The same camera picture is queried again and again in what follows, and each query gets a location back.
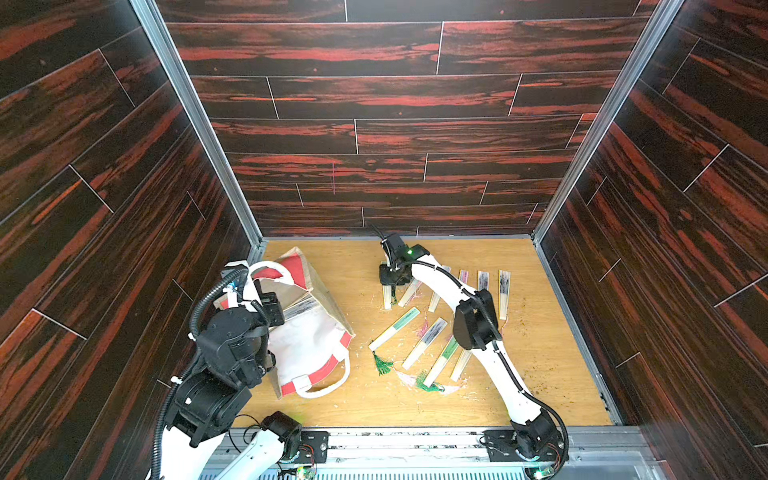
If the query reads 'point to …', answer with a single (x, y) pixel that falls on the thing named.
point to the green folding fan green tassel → (424, 382)
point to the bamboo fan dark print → (435, 331)
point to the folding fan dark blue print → (504, 279)
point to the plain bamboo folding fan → (387, 297)
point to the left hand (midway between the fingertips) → (261, 280)
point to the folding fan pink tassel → (463, 275)
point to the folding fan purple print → (483, 280)
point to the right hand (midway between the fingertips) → (390, 275)
